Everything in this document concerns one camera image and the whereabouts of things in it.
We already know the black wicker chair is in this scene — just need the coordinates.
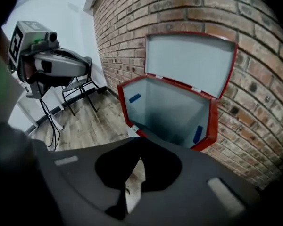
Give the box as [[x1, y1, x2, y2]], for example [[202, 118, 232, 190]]
[[61, 56, 101, 116]]

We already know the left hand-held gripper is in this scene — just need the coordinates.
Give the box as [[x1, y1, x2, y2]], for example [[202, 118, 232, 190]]
[[8, 20, 91, 99]]

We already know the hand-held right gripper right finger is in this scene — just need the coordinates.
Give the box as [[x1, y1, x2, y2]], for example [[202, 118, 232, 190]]
[[126, 137, 263, 226]]

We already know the red fire extinguisher box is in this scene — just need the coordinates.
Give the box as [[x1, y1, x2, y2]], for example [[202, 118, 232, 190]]
[[117, 75, 219, 152]]

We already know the black cable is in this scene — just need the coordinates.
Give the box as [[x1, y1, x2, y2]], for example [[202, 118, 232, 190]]
[[38, 97, 61, 151]]

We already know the white desk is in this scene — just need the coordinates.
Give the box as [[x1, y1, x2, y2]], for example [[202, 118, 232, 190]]
[[8, 69, 65, 134]]

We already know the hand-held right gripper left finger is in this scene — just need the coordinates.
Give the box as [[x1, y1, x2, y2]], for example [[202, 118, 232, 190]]
[[33, 137, 142, 226]]

